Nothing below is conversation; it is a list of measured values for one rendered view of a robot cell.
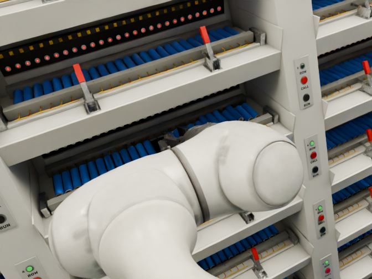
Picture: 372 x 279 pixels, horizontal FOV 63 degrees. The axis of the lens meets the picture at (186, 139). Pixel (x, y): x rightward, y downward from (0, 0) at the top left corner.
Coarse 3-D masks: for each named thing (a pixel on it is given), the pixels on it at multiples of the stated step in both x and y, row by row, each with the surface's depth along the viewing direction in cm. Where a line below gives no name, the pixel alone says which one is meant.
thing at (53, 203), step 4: (260, 116) 78; (264, 116) 77; (268, 116) 77; (252, 120) 77; (256, 120) 77; (260, 120) 76; (264, 120) 77; (268, 120) 77; (264, 124) 78; (68, 192) 66; (72, 192) 66; (60, 196) 65; (64, 196) 65; (48, 200) 65; (52, 200) 65; (56, 200) 65; (60, 200) 64; (48, 204) 64; (52, 204) 64; (56, 204) 64; (52, 208) 64
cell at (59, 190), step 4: (56, 176) 71; (60, 176) 71; (56, 180) 70; (60, 180) 70; (56, 184) 69; (60, 184) 69; (56, 188) 68; (60, 188) 68; (56, 192) 67; (60, 192) 67
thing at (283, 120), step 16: (224, 96) 85; (256, 96) 85; (176, 112) 81; (272, 112) 78; (288, 112) 74; (128, 128) 78; (272, 128) 77; (288, 128) 76; (96, 144) 76; (48, 160) 73; (32, 176) 69; (32, 192) 64; (48, 192) 70; (64, 192) 69; (32, 208) 60; (48, 208) 64; (32, 224) 57; (48, 224) 63; (48, 240) 61
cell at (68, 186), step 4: (64, 172) 71; (68, 172) 72; (64, 176) 70; (68, 176) 71; (64, 180) 69; (68, 180) 69; (64, 184) 69; (68, 184) 68; (64, 188) 68; (68, 188) 67; (72, 188) 68
